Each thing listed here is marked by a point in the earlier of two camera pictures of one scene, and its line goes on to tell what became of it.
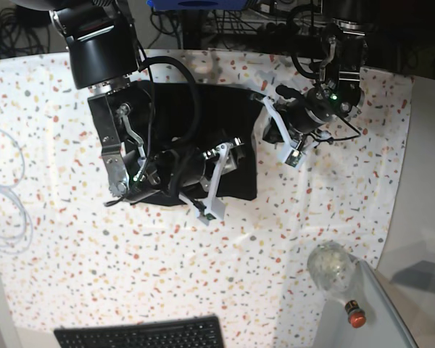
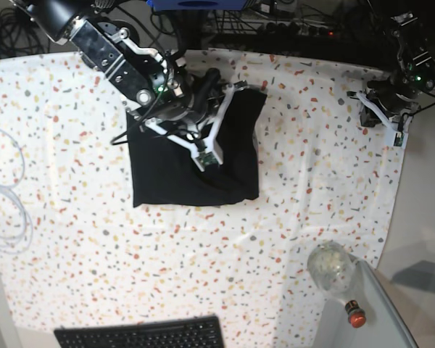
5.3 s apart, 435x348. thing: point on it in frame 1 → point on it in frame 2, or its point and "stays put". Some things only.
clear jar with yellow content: (331, 266) stays put
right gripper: (337, 93) → (418, 74)
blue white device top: (197, 5) stays put
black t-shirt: (189, 120) stays put
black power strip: (282, 30) stays put
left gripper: (123, 111) → (165, 91)
